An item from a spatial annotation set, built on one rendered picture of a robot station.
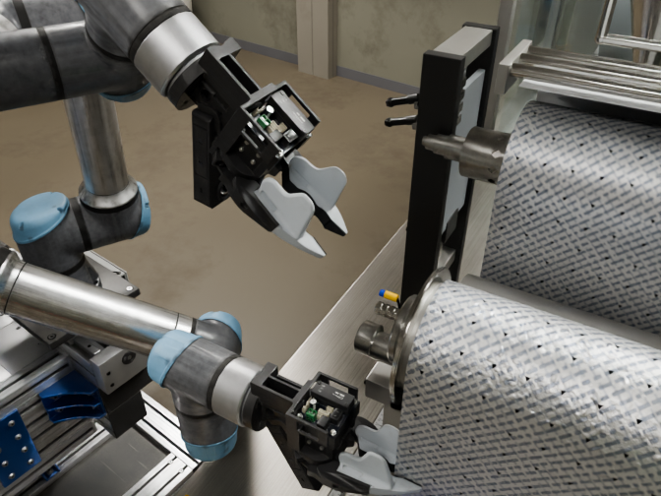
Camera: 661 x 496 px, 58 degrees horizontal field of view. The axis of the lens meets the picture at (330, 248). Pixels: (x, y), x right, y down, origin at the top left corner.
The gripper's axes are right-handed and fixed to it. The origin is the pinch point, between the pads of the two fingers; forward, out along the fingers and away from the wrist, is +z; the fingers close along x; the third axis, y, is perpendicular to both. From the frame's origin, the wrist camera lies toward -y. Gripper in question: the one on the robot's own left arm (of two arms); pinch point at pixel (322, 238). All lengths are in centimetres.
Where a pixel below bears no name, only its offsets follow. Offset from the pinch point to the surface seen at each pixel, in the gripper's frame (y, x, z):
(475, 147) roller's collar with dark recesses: 6.4, 23.0, 4.7
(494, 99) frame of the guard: -24, 96, 7
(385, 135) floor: -185, 274, -6
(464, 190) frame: -10.2, 40.1, 11.3
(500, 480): 2.3, -5.9, 28.3
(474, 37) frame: 8.5, 36.9, -5.4
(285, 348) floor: -150, 86, 31
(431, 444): -1.7, -6.0, 22.4
